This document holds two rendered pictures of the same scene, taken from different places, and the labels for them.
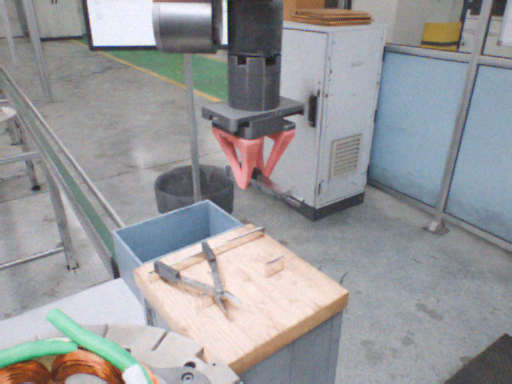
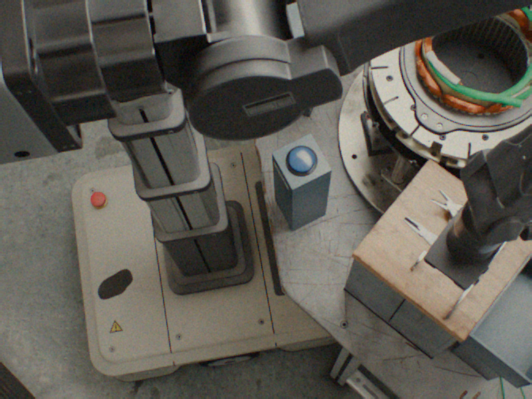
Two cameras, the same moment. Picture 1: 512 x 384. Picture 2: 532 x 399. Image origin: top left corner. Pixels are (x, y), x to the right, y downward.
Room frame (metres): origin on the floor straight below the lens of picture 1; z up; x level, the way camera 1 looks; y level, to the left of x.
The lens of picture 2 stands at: (0.64, -0.26, 2.25)
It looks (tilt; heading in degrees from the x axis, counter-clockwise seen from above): 73 degrees down; 173
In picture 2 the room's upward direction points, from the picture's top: 6 degrees counter-clockwise
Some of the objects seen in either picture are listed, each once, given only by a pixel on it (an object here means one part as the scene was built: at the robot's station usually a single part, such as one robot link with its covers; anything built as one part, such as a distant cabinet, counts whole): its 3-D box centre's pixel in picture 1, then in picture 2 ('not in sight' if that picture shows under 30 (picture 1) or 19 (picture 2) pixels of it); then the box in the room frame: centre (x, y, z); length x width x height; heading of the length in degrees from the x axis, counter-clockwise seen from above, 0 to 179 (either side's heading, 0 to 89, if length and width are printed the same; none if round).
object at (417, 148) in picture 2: not in sight; (419, 145); (0.24, 0.03, 1.06); 0.08 x 0.02 x 0.01; 41
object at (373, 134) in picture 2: not in sight; (381, 130); (0.13, 0.03, 0.85); 0.06 x 0.04 x 0.05; 177
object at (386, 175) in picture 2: not in sight; (397, 178); (0.21, 0.04, 0.81); 0.07 x 0.03 x 0.01; 33
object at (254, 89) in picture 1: (254, 87); (473, 237); (0.45, 0.00, 1.29); 0.10 x 0.07 x 0.07; 128
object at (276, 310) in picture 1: (237, 286); (445, 248); (0.41, 0.02, 1.05); 0.20 x 0.19 x 0.02; 38
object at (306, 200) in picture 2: not in sight; (301, 186); (0.22, -0.15, 0.91); 0.07 x 0.07 x 0.25; 15
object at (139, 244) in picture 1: (186, 300); (509, 327); (0.53, 0.12, 0.92); 0.17 x 0.11 x 0.28; 128
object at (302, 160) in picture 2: not in sight; (302, 159); (0.22, -0.15, 1.04); 0.04 x 0.04 x 0.01
